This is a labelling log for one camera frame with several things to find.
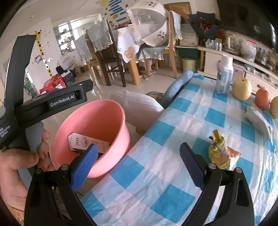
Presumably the wooden dining table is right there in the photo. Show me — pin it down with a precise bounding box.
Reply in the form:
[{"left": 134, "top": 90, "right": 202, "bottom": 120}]
[{"left": 114, "top": 26, "right": 167, "bottom": 85}]

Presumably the white mesh food cover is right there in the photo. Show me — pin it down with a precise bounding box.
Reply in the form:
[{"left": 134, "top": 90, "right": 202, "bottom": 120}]
[{"left": 127, "top": 1, "right": 169, "bottom": 47}]

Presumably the giraffe wall sticker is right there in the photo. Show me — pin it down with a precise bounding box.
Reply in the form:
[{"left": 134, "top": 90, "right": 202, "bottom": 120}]
[{"left": 35, "top": 30, "right": 53, "bottom": 78}]

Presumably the blue white checkered tablecloth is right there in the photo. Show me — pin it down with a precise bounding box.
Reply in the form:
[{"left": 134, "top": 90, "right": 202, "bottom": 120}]
[{"left": 81, "top": 74, "right": 277, "bottom": 225}]

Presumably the red apple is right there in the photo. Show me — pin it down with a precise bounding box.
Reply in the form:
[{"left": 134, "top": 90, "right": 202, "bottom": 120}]
[{"left": 255, "top": 84, "right": 270, "bottom": 110}]

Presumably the white paper box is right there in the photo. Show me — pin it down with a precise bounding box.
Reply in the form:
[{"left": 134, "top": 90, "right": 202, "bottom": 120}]
[{"left": 67, "top": 133, "right": 110, "bottom": 154}]

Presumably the white tv cabinet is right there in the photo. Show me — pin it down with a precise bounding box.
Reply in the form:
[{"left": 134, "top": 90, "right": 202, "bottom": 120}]
[{"left": 197, "top": 46, "right": 277, "bottom": 99}]

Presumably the blue cushion at table edge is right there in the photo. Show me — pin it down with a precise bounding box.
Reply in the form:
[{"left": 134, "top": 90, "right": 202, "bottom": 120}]
[{"left": 160, "top": 70, "right": 194, "bottom": 109}]

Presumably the white blue drink bottle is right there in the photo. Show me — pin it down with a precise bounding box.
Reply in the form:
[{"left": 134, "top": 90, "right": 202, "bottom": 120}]
[{"left": 216, "top": 55, "right": 234, "bottom": 94}]

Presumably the large yellow pear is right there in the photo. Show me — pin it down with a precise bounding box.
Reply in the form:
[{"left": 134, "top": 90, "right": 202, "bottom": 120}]
[{"left": 269, "top": 96, "right": 278, "bottom": 119}]

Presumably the dark wooden chair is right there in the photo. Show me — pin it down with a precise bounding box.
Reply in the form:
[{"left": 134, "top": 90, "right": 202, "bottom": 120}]
[{"left": 86, "top": 19, "right": 126, "bottom": 87}]

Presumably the wooden chair with towel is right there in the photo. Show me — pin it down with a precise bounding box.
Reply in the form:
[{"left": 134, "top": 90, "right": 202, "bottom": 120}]
[{"left": 163, "top": 11, "right": 178, "bottom": 79}]

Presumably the dark flower bouquet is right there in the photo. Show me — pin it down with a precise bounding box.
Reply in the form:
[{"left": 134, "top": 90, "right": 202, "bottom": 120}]
[{"left": 187, "top": 11, "right": 220, "bottom": 39}]

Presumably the green waste bin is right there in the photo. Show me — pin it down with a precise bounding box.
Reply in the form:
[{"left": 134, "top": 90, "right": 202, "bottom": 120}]
[{"left": 181, "top": 57, "right": 197, "bottom": 72}]

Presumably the yellow crumpled snack bag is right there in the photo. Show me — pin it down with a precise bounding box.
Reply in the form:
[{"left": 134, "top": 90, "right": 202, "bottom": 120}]
[{"left": 208, "top": 130, "right": 241, "bottom": 170}]

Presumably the grey sofa cushion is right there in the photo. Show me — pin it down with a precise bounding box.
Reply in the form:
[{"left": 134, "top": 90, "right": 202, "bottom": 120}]
[{"left": 110, "top": 90, "right": 164, "bottom": 132}]

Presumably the red gift box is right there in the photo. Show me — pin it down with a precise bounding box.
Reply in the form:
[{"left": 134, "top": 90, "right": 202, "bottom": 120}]
[{"left": 40, "top": 75, "right": 66, "bottom": 94}]

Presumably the white wet wipes pack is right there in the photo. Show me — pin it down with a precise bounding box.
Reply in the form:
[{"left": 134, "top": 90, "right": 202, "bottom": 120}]
[{"left": 246, "top": 106, "right": 274, "bottom": 143}]

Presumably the person's left hand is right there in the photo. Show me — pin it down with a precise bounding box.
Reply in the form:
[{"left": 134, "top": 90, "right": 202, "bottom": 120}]
[{"left": 1, "top": 130, "right": 54, "bottom": 211}]

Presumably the black television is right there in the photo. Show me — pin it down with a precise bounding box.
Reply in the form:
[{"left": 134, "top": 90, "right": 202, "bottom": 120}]
[{"left": 217, "top": 0, "right": 277, "bottom": 50}]

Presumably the yellow pear left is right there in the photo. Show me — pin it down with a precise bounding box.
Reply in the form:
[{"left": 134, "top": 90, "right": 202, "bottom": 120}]
[{"left": 232, "top": 77, "right": 252, "bottom": 101}]

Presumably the pink plastic bin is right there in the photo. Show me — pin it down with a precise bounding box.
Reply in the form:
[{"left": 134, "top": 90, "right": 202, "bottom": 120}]
[{"left": 50, "top": 99, "right": 130, "bottom": 179}]

